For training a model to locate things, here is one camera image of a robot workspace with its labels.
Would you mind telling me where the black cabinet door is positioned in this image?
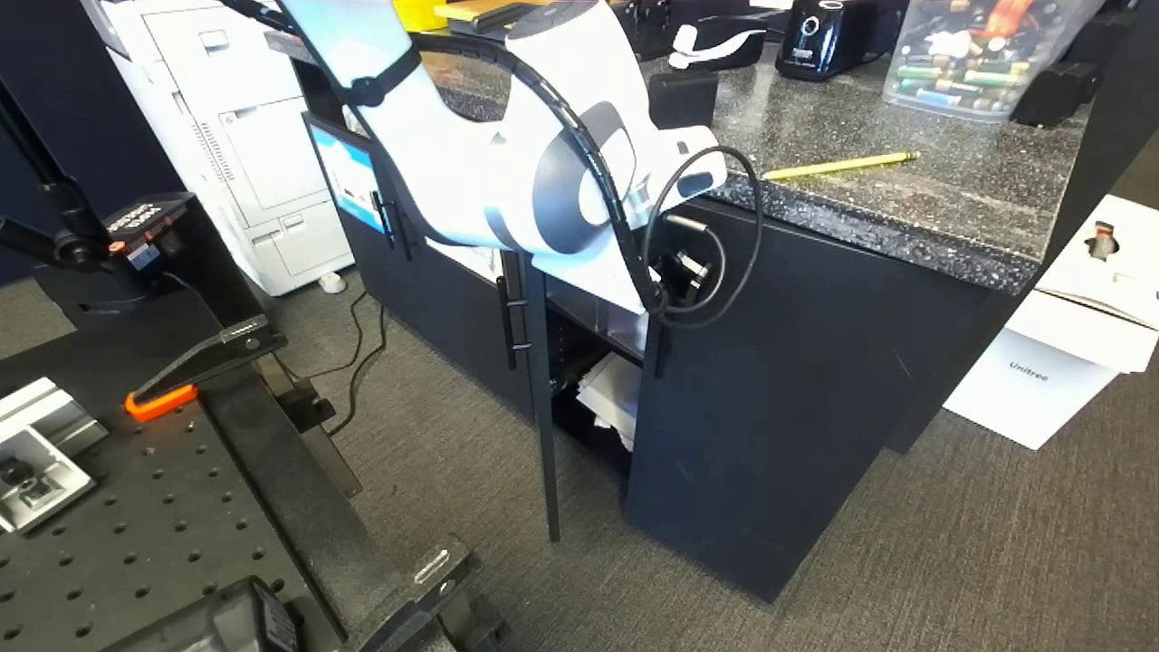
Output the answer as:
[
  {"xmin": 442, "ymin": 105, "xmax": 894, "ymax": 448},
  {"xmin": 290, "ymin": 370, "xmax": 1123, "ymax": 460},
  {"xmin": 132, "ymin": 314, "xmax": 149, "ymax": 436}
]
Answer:
[
  {"xmin": 623, "ymin": 198, "xmax": 1004, "ymax": 599},
  {"xmin": 501, "ymin": 255, "xmax": 562, "ymax": 540}
]

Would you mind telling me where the clear plastic storage bin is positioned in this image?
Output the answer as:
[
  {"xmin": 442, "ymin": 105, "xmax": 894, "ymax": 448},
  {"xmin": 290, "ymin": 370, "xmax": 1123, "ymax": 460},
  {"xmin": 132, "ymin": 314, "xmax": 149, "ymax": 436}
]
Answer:
[{"xmin": 885, "ymin": 0, "xmax": 1105, "ymax": 119}]

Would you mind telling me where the black electronic device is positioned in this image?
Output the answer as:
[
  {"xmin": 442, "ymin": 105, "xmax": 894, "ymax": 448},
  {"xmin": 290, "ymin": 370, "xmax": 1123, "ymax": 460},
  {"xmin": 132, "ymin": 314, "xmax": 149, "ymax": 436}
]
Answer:
[{"xmin": 777, "ymin": 0, "xmax": 870, "ymax": 79}]

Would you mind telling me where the white filing cabinet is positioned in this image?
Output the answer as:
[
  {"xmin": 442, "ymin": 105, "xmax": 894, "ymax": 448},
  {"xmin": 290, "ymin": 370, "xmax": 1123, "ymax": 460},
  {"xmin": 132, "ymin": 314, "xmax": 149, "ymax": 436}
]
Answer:
[{"xmin": 81, "ymin": 0, "xmax": 352, "ymax": 296}]

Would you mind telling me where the orange handled clamp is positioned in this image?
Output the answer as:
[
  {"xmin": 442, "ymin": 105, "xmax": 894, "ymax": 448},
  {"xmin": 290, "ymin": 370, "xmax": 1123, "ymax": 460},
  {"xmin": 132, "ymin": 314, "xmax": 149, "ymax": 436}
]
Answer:
[{"xmin": 124, "ymin": 383, "xmax": 201, "ymax": 425}]

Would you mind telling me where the small black box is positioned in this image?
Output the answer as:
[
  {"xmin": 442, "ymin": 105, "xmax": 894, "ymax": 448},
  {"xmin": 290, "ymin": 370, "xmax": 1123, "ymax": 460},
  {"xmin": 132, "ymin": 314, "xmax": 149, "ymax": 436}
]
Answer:
[{"xmin": 650, "ymin": 68, "xmax": 719, "ymax": 128}]

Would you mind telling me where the yellow plastic bin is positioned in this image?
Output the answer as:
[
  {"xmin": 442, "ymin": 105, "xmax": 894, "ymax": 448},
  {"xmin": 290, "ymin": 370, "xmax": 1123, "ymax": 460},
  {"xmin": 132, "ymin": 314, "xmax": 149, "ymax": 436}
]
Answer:
[{"xmin": 390, "ymin": 0, "xmax": 445, "ymax": 32}]

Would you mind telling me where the black floor cable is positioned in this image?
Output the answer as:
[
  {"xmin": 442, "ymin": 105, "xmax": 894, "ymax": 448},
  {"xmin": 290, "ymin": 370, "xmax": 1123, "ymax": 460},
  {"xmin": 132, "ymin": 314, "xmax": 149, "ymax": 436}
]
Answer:
[{"xmin": 314, "ymin": 283, "xmax": 395, "ymax": 443}]

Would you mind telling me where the black cabinet with granite top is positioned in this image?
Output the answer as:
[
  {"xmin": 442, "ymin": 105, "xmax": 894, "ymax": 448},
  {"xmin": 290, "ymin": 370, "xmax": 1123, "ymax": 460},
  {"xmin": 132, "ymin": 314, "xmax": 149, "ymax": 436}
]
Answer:
[{"xmin": 264, "ymin": 27, "xmax": 1098, "ymax": 606}]

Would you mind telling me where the yellow pencil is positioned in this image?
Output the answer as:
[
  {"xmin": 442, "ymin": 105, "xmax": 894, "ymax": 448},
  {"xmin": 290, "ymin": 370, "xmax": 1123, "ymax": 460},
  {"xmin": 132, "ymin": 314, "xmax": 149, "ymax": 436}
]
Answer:
[{"xmin": 760, "ymin": 151, "xmax": 919, "ymax": 181}]

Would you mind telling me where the black perforated robot table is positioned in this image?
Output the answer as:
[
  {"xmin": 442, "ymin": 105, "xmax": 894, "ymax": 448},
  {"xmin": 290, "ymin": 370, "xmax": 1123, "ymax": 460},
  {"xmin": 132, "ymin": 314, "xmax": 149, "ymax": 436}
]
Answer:
[{"xmin": 0, "ymin": 364, "xmax": 492, "ymax": 652}]

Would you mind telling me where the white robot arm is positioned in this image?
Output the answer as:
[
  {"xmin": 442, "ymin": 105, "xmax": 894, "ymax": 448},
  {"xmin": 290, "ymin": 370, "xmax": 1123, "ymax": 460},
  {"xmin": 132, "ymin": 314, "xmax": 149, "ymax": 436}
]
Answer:
[{"xmin": 279, "ymin": 0, "xmax": 727, "ymax": 313}]

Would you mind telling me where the white cardboard box with penguin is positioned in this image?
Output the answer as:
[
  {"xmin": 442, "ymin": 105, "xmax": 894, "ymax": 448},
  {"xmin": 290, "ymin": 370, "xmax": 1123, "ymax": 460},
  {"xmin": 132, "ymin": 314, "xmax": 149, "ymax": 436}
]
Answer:
[{"xmin": 946, "ymin": 195, "xmax": 1159, "ymax": 448}]

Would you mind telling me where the silver metal bracket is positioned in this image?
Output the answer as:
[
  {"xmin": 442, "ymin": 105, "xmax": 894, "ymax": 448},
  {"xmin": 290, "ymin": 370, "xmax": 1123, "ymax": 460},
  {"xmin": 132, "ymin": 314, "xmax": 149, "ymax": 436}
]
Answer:
[{"xmin": 0, "ymin": 376, "xmax": 110, "ymax": 533}]

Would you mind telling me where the blue white label sheet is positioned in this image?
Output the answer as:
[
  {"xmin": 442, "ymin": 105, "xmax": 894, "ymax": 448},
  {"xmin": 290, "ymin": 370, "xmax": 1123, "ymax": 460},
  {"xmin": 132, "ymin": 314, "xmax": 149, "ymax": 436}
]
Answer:
[{"xmin": 311, "ymin": 128, "xmax": 389, "ymax": 233}]

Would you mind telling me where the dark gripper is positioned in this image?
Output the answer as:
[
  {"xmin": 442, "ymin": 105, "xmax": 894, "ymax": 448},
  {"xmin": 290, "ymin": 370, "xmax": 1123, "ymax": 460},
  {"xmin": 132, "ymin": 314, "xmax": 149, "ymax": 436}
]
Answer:
[{"xmin": 660, "ymin": 214, "xmax": 727, "ymax": 314}]

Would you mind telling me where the black camera stand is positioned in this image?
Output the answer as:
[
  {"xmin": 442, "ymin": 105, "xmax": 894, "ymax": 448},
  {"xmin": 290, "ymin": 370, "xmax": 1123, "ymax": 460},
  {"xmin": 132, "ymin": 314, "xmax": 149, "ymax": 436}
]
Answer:
[{"xmin": 0, "ymin": 87, "xmax": 270, "ymax": 346}]

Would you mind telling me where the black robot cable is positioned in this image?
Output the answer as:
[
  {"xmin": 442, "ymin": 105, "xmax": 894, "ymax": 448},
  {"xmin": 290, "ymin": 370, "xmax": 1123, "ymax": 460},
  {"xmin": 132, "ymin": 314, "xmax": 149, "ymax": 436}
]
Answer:
[{"xmin": 227, "ymin": 0, "xmax": 773, "ymax": 328}]

